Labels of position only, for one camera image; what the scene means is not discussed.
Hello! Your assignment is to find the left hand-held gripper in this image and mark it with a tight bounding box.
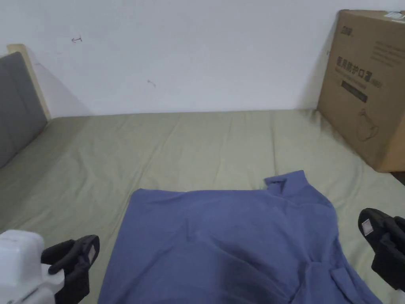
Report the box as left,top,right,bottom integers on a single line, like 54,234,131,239
0,230,100,304

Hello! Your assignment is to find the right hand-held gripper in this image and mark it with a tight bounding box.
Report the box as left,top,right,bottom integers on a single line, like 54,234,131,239
358,207,405,291

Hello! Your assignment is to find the blue shirt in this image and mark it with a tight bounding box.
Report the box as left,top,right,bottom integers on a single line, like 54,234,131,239
97,170,384,304

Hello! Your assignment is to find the brown cardboard carton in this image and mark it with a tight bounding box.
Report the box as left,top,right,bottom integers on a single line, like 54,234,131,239
317,9,405,173

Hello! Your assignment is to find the bed with pale green sheet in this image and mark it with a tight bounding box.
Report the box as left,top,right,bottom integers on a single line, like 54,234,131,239
0,108,405,304

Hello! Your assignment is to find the grey padded headboard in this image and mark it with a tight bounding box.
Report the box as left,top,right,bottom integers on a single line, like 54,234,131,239
0,44,51,170

